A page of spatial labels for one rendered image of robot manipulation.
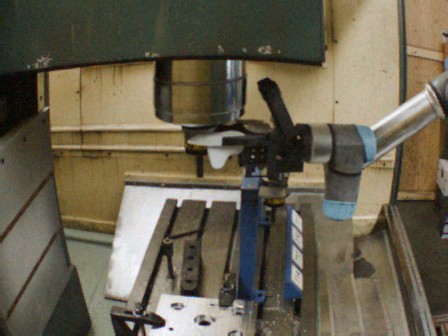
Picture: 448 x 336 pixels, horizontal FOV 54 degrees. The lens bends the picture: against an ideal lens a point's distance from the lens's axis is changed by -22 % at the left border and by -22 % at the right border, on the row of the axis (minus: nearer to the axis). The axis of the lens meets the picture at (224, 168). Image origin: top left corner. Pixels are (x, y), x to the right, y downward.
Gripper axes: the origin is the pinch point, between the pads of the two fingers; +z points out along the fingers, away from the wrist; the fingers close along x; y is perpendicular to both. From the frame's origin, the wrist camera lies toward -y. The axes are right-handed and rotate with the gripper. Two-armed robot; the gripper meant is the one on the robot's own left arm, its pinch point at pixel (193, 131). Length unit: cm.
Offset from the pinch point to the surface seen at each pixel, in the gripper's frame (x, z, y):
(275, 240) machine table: 49, -32, 52
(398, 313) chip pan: 20, -75, 72
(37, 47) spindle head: -4.7, 29.8, -18.7
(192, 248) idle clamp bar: 38, -6, 47
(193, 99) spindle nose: -7.7, 1.3, -7.9
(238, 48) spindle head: -13.9, -3.9, -17.7
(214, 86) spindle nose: -7.8, -1.8, -10.0
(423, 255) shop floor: 142, -176, 134
